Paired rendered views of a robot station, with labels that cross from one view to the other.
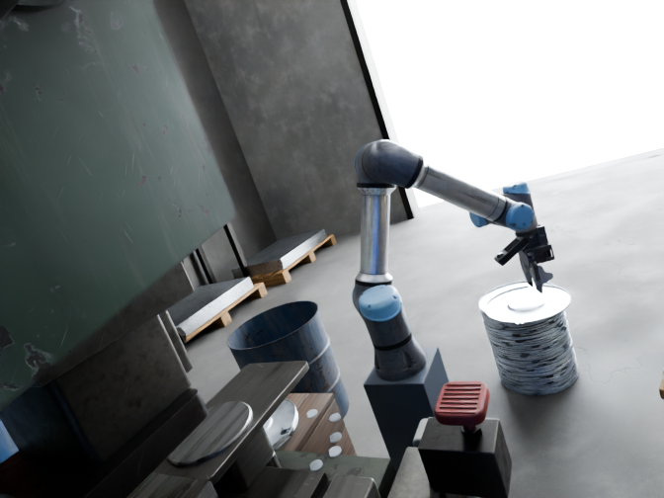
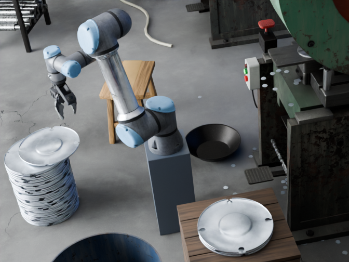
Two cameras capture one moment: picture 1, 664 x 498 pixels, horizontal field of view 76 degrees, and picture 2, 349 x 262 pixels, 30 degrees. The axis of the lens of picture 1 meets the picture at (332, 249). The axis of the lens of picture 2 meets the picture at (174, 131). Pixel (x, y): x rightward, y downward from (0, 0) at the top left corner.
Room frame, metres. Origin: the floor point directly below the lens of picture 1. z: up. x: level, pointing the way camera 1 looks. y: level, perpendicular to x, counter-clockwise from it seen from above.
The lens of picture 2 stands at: (2.38, 1.74, 2.18)
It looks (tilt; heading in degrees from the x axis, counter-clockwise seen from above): 37 degrees down; 234
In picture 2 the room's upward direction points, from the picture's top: 7 degrees counter-clockwise
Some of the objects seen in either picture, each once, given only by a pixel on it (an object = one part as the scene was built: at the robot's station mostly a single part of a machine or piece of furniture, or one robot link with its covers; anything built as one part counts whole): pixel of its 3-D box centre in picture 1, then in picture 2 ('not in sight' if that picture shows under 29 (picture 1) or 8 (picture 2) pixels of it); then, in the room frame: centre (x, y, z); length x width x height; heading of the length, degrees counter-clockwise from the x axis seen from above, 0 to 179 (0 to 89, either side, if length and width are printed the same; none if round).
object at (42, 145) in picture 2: (526, 302); (49, 145); (1.41, -0.60, 0.34); 0.29 x 0.29 x 0.01
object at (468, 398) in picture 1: (467, 422); (266, 29); (0.46, -0.09, 0.72); 0.07 x 0.06 x 0.08; 148
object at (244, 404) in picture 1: (247, 443); (300, 65); (0.58, 0.22, 0.72); 0.25 x 0.14 x 0.14; 148
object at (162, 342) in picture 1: (67, 294); not in sight; (0.47, 0.29, 1.04); 0.17 x 0.15 x 0.30; 148
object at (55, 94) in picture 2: (532, 245); (59, 88); (1.28, -0.61, 0.59); 0.09 x 0.08 x 0.12; 85
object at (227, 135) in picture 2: not in sight; (212, 145); (0.64, -0.31, 0.04); 0.30 x 0.30 x 0.07
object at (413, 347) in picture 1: (396, 350); (164, 135); (1.11, -0.08, 0.50); 0.15 x 0.15 x 0.10
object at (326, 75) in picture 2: not in sight; (327, 78); (0.63, 0.40, 0.75); 0.03 x 0.03 x 0.10; 58
